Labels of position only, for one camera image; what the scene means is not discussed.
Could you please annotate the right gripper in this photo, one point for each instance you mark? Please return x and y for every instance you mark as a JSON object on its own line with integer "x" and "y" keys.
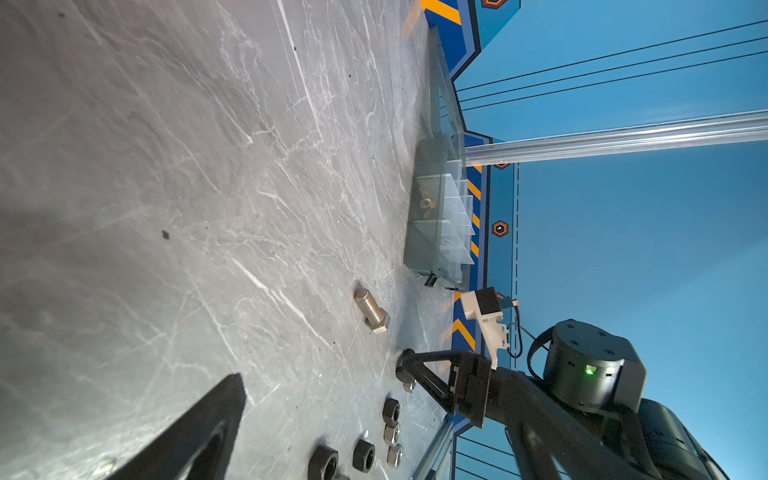
{"x": 474, "y": 388}

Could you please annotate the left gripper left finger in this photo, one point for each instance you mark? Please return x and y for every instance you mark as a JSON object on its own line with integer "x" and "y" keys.
{"x": 199, "y": 444}

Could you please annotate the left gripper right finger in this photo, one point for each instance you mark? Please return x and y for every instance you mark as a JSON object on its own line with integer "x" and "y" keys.
{"x": 543, "y": 435}

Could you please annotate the brass wing nut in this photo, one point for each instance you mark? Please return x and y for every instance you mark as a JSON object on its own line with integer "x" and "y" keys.
{"x": 426, "y": 204}

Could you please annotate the black hex bolt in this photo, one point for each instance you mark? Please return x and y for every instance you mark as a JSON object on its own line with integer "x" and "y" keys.
{"x": 406, "y": 379}

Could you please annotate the black hex nut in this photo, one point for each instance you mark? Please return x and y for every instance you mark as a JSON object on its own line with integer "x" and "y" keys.
{"x": 363, "y": 456}
{"x": 391, "y": 412}
{"x": 323, "y": 464}

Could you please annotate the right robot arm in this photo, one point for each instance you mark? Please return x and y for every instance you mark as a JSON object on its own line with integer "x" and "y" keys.
{"x": 585, "y": 417}

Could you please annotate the silver hex bolt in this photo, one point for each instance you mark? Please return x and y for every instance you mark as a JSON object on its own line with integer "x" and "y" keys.
{"x": 376, "y": 317}

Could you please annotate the silver hex nut lower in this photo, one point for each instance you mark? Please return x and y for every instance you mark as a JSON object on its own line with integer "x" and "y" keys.
{"x": 391, "y": 434}

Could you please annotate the silver hex nut lowest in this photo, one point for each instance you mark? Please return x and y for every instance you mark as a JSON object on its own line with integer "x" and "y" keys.
{"x": 394, "y": 456}

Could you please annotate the clear plastic organizer box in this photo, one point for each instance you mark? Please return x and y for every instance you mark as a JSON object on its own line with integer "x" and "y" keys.
{"x": 440, "y": 248}

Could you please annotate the front aluminium rail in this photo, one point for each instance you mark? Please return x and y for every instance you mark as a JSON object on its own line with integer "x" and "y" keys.
{"x": 437, "y": 461}

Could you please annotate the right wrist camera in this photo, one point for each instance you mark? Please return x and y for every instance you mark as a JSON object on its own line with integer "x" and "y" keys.
{"x": 486, "y": 307}

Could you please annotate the right aluminium frame post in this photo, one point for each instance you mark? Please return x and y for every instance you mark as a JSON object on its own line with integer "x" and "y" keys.
{"x": 743, "y": 127}

